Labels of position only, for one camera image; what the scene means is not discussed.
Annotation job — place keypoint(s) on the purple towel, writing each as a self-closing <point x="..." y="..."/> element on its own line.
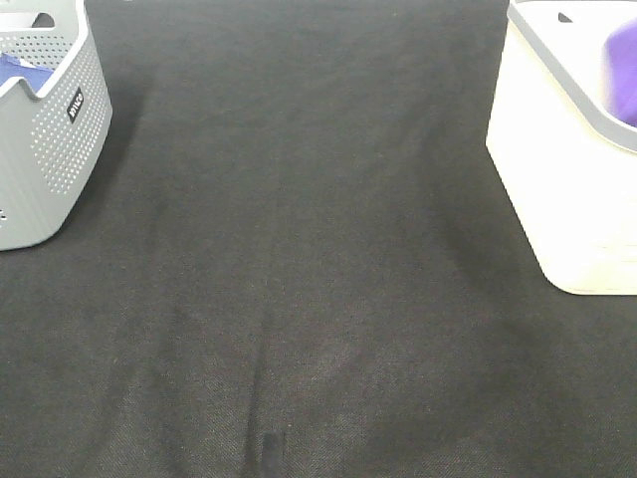
<point x="620" y="54"/>

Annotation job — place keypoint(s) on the black fabric table cloth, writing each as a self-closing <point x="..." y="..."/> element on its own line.
<point x="295" y="258"/>

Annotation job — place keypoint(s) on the white plastic basket grey rim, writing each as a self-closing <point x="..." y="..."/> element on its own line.
<point x="565" y="157"/>

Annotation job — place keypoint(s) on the grey perforated plastic basket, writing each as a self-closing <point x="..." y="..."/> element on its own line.
<point x="49" y="147"/>

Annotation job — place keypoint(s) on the blue towel in basket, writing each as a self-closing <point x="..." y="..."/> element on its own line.
<point x="22" y="79"/>

